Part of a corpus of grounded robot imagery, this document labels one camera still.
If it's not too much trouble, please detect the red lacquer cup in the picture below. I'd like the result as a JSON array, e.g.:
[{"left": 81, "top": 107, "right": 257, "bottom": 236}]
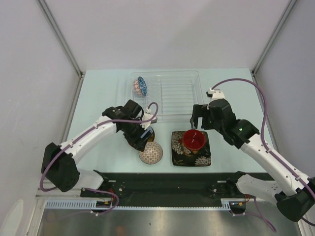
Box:
[{"left": 182, "top": 129, "right": 206, "bottom": 151}]

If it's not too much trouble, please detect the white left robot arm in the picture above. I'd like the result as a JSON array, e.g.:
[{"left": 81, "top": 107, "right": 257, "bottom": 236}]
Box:
[{"left": 39, "top": 100, "right": 158, "bottom": 197}]

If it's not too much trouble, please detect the brown patterned bowl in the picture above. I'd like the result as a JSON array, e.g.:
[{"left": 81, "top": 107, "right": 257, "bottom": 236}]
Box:
[{"left": 139, "top": 142, "right": 163, "bottom": 165}]

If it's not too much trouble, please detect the yellow round saucer plate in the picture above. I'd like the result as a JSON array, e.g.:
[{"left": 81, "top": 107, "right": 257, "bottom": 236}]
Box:
[{"left": 127, "top": 126, "right": 156, "bottom": 148}]

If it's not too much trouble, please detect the blue patterned bowl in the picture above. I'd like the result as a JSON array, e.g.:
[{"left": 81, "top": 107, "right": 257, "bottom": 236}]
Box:
[{"left": 138, "top": 76, "right": 147, "bottom": 97}]

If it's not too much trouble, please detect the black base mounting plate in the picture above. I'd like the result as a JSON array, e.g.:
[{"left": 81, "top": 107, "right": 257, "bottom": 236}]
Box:
[{"left": 81, "top": 173, "right": 274, "bottom": 208}]

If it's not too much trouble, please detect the white wire dish rack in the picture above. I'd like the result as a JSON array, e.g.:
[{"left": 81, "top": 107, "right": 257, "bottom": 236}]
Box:
[{"left": 126, "top": 70, "right": 204, "bottom": 122}]

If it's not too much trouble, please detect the black floral square plate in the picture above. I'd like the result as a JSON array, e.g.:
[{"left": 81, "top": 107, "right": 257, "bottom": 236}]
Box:
[{"left": 171, "top": 129, "right": 212, "bottom": 167}]

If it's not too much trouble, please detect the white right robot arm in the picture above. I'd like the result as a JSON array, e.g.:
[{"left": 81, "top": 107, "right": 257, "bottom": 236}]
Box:
[{"left": 190, "top": 99, "right": 315, "bottom": 222}]

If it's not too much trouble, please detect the white slotted cable duct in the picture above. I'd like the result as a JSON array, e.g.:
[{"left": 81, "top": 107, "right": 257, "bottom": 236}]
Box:
[{"left": 45, "top": 200, "right": 230, "bottom": 211}]

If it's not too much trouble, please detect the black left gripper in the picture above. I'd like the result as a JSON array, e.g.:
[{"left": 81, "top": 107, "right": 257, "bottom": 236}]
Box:
[{"left": 121, "top": 118, "right": 153, "bottom": 152}]

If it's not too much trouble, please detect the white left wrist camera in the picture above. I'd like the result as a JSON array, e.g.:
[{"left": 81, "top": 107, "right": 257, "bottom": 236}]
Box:
[{"left": 140, "top": 113, "right": 158, "bottom": 130}]

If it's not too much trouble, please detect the light blue plastic cup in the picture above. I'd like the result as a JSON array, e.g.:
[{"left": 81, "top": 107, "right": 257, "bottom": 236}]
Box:
[{"left": 140, "top": 130, "right": 152, "bottom": 140}]

